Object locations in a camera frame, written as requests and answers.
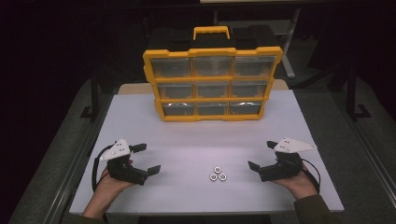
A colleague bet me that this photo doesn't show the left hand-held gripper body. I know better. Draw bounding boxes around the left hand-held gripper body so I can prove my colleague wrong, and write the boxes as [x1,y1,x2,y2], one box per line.
[98,137,149,187]

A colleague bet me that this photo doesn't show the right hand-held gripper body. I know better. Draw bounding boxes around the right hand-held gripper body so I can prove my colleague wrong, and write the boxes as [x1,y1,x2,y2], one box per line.
[259,136,318,183]

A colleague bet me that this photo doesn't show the clear plastic drawer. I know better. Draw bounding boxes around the clear plastic drawer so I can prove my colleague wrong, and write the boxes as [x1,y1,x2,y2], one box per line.
[233,55,277,78]

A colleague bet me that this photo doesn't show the yellow black drawer organizer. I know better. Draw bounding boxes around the yellow black drawer organizer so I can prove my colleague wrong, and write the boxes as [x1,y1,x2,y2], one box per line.
[142,25,284,123]

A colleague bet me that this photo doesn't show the person's left hand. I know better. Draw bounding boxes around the person's left hand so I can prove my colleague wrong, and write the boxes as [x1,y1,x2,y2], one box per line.
[92,167,135,203]

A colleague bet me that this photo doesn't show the person's right hand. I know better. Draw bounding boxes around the person's right hand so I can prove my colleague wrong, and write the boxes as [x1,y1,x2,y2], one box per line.
[271,167,318,201]

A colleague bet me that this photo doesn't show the beige wooden board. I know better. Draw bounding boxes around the beige wooden board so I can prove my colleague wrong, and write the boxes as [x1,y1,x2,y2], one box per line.
[118,78,289,95]

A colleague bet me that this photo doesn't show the black metal stand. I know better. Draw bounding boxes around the black metal stand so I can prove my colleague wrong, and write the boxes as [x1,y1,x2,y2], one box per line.
[346,62,373,123]
[79,66,101,123]

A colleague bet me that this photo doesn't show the set of clear drawers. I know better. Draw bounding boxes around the set of clear drawers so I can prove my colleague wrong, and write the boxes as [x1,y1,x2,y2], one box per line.
[150,56,269,117]

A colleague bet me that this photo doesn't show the grey metal stand leg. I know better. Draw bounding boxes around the grey metal stand leg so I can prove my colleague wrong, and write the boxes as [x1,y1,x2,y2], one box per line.
[279,8,303,79]

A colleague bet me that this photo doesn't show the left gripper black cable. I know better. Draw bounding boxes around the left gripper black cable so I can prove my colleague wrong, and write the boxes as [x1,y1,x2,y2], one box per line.
[91,144,117,193]

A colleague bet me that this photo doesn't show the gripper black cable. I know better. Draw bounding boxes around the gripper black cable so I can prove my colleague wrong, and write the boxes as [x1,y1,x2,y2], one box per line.
[301,158,321,194]
[91,144,117,193]

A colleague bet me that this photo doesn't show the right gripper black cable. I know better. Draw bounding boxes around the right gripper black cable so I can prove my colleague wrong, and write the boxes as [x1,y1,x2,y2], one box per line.
[301,158,321,194]

